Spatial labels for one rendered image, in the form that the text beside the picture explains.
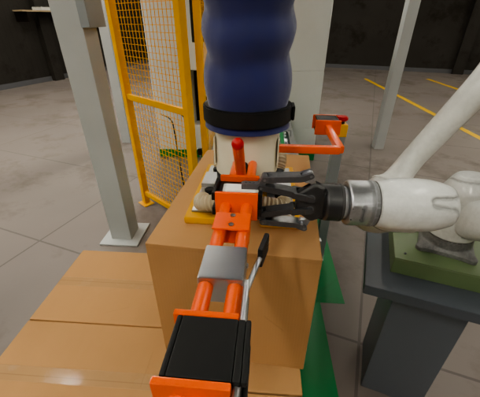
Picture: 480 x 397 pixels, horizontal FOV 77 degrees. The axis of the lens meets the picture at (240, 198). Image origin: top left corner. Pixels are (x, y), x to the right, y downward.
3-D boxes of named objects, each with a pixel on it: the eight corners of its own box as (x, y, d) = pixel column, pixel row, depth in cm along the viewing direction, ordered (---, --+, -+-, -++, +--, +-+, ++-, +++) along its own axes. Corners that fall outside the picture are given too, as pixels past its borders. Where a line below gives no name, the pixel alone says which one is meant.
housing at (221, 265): (205, 266, 48) (204, 243, 46) (249, 269, 47) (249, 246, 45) (196, 301, 42) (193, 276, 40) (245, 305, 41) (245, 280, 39)
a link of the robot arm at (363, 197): (374, 235, 58) (341, 235, 58) (360, 210, 66) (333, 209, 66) (385, 194, 53) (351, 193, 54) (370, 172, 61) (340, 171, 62)
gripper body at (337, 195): (351, 193, 55) (299, 191, 55) (342, 231, 59) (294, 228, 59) (341, 174, 61) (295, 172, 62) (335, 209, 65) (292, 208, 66)
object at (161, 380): (179, 336, 37) (174, 307, 34) (239, 341, 36) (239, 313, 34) (156, 413, 30) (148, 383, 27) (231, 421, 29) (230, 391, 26)
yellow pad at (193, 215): (208, 168, 106) (208, 155, 103) (237, 169, 105) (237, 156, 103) (183, 223, 76) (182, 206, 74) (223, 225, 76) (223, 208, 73)
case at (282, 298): (211, 231, 141) (206, 149, 121) (298, 239, 136) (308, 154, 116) (165, 350, 90) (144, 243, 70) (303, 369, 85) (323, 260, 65)
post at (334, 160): (312, 254, 227) (334, 121, 176) (322, 254, 226) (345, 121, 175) (314, 260, 221) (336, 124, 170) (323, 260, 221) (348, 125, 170)
